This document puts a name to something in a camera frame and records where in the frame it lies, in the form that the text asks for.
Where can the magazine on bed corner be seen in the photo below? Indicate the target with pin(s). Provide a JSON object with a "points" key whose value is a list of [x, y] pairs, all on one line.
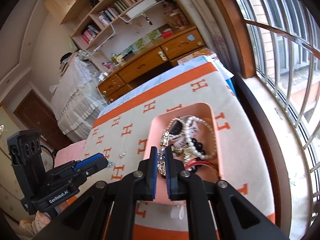
{"points": [[200, 52]]}

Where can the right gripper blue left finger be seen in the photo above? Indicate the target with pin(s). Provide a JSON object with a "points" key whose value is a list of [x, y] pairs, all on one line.
{"points": [[147, 186]]}

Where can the person left hand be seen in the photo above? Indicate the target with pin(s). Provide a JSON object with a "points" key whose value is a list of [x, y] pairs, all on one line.
{"points": [[32, 228]]}

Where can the wooden wall bookshelf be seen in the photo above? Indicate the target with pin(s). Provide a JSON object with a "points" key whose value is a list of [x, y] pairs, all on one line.
{"points": [[90, 23]]}

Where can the white lace covered furniture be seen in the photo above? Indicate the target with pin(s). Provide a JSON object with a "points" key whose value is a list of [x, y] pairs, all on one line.
{"points": [[76, 102]]}

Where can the brown wooden door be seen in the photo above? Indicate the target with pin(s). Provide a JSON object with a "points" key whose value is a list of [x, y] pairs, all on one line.
{"points": [[35, 114]]}

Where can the wooden desk with drawers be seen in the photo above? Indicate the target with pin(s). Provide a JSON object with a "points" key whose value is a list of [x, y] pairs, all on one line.
{"points": [[156, 58]]}

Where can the pink smart watch band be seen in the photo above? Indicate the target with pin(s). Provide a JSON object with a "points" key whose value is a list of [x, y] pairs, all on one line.
{"points": [[176, 135]]}

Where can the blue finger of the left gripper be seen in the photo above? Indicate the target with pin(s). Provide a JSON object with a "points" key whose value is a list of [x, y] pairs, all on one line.
{"points": [[91, 171], [96, 161]]}

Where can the pink bed sheet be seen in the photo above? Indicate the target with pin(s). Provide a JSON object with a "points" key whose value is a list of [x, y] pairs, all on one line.
{"points": [[70, 153]]}

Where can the orange H pattern blanket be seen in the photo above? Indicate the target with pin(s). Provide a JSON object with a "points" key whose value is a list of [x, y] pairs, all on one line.
{"points": [[121, 135]]}

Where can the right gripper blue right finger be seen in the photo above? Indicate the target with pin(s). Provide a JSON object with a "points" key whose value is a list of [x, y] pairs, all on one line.
{"points": [[175, 173]]}

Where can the light blue patterned sheet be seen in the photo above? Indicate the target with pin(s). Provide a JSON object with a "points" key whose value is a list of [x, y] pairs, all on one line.
{"points": [[169, 74]]}

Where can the pink open box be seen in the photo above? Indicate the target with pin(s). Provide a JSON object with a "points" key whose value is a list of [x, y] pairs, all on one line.
{"points": [[205, 145]]}

